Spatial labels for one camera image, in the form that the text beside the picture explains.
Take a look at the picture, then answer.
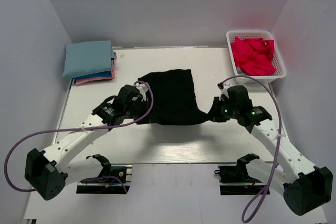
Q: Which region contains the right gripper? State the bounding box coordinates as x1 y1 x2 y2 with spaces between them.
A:
206 97 239 123

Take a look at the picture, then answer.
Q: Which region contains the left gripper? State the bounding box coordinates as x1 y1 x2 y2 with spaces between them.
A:
124 98 159 125

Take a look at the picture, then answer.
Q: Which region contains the black t-shirt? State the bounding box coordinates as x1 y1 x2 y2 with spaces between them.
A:
138 69 208 126

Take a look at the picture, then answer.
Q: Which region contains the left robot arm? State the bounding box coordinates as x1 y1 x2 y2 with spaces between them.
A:
25 81 154 200

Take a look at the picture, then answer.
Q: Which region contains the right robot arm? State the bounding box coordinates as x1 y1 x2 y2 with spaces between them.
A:
208 84 333 216

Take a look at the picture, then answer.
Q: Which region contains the red t-shirt in basket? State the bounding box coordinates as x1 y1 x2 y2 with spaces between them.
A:
230 37 276 76

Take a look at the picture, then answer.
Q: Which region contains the pink folded t-shirt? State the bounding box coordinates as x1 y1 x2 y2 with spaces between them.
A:
75 59 117 86

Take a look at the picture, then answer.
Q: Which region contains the white plastic basket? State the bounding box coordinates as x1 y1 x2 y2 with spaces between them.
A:
226 30 286 84

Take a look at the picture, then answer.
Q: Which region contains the light blue folded t-shirt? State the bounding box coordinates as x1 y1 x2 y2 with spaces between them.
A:
62 40 114 79

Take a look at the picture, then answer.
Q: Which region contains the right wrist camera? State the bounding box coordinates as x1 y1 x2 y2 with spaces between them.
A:
217 82 231 101

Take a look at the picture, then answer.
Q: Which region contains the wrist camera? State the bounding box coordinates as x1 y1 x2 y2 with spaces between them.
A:
217 82 231 101
133 82 148 101

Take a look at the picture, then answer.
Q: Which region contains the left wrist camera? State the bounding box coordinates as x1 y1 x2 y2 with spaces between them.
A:
133 82 148 101

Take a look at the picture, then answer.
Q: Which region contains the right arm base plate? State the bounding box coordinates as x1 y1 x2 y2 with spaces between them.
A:
214 164 266 196

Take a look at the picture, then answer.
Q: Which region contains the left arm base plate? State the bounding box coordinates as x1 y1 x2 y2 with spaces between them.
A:
76 165 132 195

